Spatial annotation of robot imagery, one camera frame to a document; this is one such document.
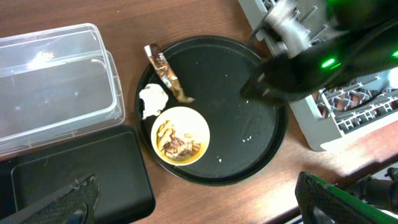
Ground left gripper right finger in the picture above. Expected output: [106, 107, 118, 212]
[295, 172, 397, 224]

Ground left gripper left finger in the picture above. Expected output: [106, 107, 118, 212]
[1, 174, 100, 224]

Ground food scraps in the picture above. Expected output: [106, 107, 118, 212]
[156, 120, 201, 161]

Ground yellow bowl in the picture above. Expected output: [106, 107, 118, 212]
[150, 106, 210, 166]

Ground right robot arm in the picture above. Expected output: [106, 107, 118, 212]
[240, 1, 397, 102]

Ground grey dishwasher rack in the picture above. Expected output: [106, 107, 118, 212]
[238, 0, 398, 152]

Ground black rectangular tray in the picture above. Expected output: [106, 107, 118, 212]
[1, 125, 156, 223]

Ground round black tray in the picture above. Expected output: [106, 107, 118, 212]
[134, 35, 289, 187]

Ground clear plastic bin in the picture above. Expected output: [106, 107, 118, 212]
[1, 23, 126, 156]

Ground crumpled white tissue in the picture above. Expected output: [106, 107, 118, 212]
[139, 83, 169, 120]

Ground brown snack wrapper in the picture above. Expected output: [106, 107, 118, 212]
[144, 44, 195, 104]

